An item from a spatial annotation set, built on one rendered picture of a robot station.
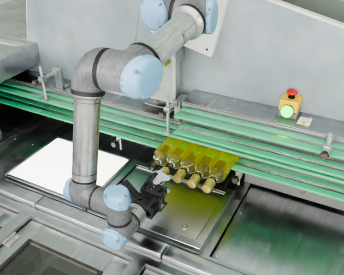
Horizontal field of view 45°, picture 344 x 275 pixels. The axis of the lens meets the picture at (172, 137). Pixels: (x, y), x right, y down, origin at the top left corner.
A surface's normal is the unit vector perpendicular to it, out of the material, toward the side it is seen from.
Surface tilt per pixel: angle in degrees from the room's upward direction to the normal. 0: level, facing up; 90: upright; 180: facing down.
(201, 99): 90
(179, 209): 90
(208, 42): 0
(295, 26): 0
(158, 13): 8
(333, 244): 90
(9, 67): 90
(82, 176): 29
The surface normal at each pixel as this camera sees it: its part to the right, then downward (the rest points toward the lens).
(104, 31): -0.46, 0.48
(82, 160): -0.04, 0.33
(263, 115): -0.01, -0.84
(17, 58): 0.89, 0.24
